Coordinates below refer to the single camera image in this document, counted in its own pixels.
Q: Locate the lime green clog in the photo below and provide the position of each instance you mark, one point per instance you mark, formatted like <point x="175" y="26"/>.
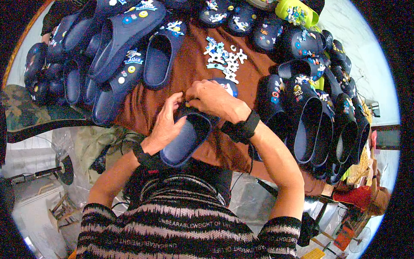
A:
<point x="296" y="11"/>

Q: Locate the white floor fan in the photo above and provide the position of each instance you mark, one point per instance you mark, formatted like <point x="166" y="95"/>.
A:
<point x="360" y="241"/>

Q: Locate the white box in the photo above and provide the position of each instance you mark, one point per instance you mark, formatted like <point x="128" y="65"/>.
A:
<point x="35" y="204"/>

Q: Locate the camouflage cloth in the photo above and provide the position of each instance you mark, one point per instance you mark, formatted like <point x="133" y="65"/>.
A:
<point x="29" y="110"/>

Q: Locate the clear plastic bag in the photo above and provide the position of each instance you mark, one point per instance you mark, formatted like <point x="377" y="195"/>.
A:
<point x="90" y="145"/>

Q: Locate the person's left hand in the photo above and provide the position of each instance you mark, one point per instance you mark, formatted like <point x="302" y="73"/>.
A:
<point x="163" y="129"/>

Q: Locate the black wrist band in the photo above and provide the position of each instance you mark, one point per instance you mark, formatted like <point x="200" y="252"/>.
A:
<point x="241" y="129"/>
<point x="145" y="158"/>

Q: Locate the person's right hand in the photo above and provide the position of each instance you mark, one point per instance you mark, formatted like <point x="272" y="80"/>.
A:
<point x="216" y="100"/>

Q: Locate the navy blue clog with charms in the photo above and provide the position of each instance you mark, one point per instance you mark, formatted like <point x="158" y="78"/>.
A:
<point x="184" y="142"/>

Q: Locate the wooden stool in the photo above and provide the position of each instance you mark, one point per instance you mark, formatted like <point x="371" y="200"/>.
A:
<point x="63" y="212"/>

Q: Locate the person's body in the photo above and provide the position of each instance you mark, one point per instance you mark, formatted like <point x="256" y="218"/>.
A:
<point x="181" y="223"/>

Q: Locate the black bag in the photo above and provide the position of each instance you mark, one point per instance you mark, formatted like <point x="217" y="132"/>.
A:
<point x="307" y="228"/>

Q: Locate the brown table cloth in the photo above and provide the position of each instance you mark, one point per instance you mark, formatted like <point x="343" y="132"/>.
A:
<point x="190" y="64"/>

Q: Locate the heap of navy clogs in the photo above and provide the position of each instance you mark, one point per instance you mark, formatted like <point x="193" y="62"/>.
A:
<point x="113" y="42"/>
<point x="304" y="123"/>

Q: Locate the person's right fingers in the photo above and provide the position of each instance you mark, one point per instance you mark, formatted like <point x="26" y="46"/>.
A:
<point x="194" y="94"/>

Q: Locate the pile of white shoe charms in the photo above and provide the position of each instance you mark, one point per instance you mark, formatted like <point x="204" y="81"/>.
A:
<point x="226" y="60"/>

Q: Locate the heap of yellow goods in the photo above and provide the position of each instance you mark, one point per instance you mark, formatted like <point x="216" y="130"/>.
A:
<point x="362" y="165"/>

